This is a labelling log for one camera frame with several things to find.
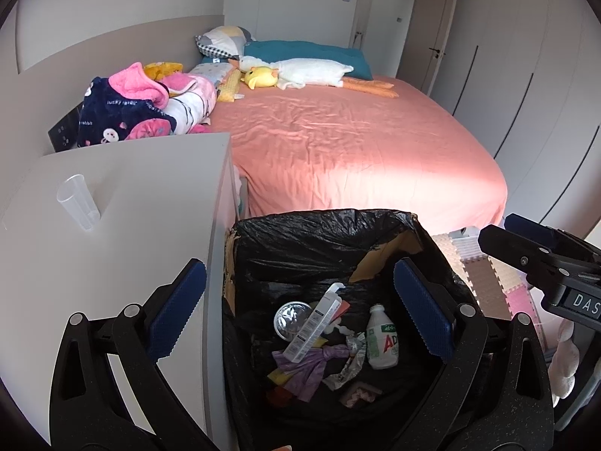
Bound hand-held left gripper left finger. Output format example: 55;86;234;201
49;257;221;451

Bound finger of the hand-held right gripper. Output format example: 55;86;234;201
504;213;601;264
478;224;577;292

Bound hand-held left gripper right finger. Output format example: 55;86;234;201
393;257;557;451

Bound white plastic drink bottle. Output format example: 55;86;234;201
365;304;401;370

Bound silver snack wrapper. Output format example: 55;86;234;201
323;332;368;392

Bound long white carton box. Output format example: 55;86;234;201
283;282;346;364

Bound purple plastic bag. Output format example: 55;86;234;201
273;344;350;402

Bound cardboard bin with black bag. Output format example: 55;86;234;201
220;207;484;451

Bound clear plastic cup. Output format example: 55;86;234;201
56;174;101;231

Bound foam puzzle floor mat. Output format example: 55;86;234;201
431;225;557;353

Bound white fluffy plush item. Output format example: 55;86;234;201
547;323;581;399

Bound pink foam piece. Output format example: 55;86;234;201
340;382;382;409

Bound clear round plastic container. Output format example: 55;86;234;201
273;301;314;341

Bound yellow wrapper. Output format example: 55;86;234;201
267;364;294;388

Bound dark red wrapper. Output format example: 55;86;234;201
267;387;296;409

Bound white wardrobe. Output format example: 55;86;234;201
451;0;601;245

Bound bed with pink sheet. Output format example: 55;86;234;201
209;75;510;236

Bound navy printed blanket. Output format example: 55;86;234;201
76;76;177;148

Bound white pink cartoon blanket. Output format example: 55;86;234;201
162;73;219;135

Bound long yellow pillow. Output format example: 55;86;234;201
217;73;246;103

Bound pink fleece blanket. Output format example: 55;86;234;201
109;62;172;139

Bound light blue patterned pillow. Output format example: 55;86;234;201
190;56;241;90

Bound yellow printed cloth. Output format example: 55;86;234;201
143;61;184;80

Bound yellow plush duck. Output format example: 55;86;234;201
240;67;280;90

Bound teal pillow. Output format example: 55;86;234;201
243;40;374;80

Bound white plush goose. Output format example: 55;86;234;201
239;56;400;99

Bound patchwork patterned pillow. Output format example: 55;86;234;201
195;26;257;59

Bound black wall socket panel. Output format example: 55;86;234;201
48;103;85;153

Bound white door with black handle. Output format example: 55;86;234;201
420;0;462;97

